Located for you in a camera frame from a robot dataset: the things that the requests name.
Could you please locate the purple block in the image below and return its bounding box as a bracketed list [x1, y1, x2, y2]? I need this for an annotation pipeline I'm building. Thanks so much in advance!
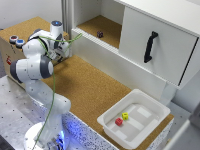
[96, 30, 104, 38]

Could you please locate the yellow block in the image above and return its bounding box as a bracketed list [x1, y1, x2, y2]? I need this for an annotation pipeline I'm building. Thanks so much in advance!
[121, 112, 130, 121]

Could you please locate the white cabinet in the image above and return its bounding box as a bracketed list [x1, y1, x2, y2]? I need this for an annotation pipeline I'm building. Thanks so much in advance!
[70, 0, 200, 107]

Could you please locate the green cable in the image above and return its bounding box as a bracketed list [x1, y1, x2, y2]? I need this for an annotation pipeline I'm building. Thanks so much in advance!
[32, 32, 83, 150]

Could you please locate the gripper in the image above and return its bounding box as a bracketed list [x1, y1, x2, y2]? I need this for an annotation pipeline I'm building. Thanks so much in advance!
[54, 40, 71, 62]

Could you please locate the black door handle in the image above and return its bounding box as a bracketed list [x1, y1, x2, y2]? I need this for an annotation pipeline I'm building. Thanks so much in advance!
[143, 31, 159, 64]

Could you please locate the wooden drawer box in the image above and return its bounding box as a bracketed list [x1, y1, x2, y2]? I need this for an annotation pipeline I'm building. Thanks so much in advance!
[0, 16, 70, 88]

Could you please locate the blue button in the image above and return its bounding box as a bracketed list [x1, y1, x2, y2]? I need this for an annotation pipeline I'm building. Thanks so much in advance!
[15, 38, 26, 49]

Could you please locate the pink block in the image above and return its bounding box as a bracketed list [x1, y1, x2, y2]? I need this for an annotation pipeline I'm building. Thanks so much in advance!
[114, 117, 124, 127]

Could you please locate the white sliding door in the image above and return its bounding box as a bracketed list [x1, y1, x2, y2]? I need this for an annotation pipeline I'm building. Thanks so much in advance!
[118, 6, 199, 87]

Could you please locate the white plastic box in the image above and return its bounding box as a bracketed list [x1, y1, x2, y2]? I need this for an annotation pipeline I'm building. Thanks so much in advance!
[96, 88, 172, 150]

